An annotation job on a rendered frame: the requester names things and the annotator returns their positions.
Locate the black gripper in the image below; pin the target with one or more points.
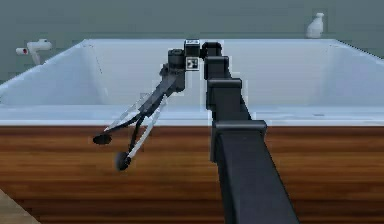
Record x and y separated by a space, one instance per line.
173 75

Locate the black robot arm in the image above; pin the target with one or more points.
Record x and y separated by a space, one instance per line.
240 140

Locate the white bathtub with wooden panel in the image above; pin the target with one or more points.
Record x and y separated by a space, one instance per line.
100 160

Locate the white bathtub faucet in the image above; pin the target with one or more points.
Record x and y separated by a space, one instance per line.
36 48

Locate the white bottle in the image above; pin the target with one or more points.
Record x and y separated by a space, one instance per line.
315 26

